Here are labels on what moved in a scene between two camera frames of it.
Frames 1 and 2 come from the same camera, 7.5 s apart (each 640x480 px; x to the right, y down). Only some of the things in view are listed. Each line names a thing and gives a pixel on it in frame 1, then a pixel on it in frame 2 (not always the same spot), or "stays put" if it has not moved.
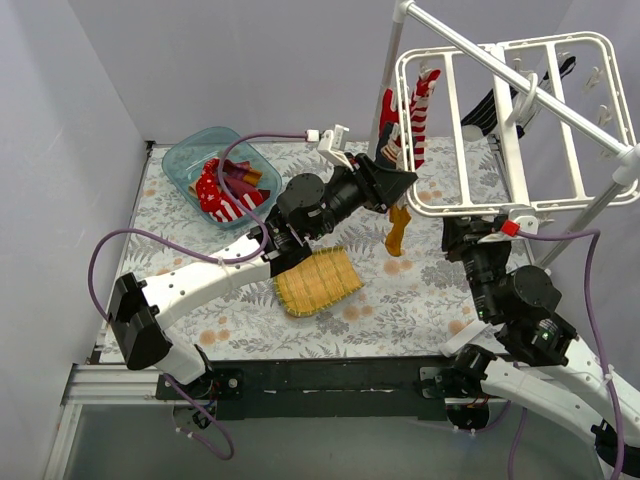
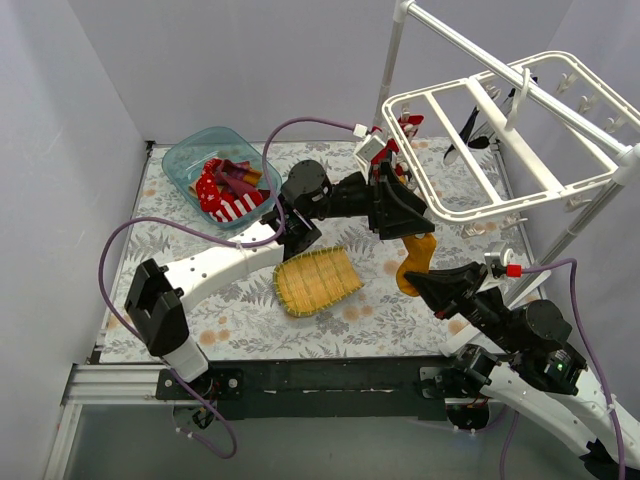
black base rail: (338, 389) stays put
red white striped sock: (231, 209) stays put
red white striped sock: (419, 108) to (411, 126)
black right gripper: (463, 239) to (470, 288)
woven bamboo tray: (326, 275) stays put
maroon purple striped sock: (240, 178) stays put
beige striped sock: (192, 189) stays put
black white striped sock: (483, 113) to (452, 156)
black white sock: (563, 64) to (484, 143)
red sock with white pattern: (207, 185) stays put
